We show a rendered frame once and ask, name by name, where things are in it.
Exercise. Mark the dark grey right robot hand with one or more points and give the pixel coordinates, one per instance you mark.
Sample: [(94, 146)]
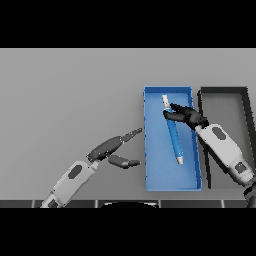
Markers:
[(188, 115)]

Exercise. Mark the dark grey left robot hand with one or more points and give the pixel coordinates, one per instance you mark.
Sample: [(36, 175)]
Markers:
[(106, 148)]

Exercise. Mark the blue pipe with pale ends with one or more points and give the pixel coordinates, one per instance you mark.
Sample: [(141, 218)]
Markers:
[(173, 135)]

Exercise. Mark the dark grey bin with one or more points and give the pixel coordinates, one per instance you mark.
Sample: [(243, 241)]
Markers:
[(222, 110)]

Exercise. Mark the blue bin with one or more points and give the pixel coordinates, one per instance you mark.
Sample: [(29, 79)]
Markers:
[(156, 170)]

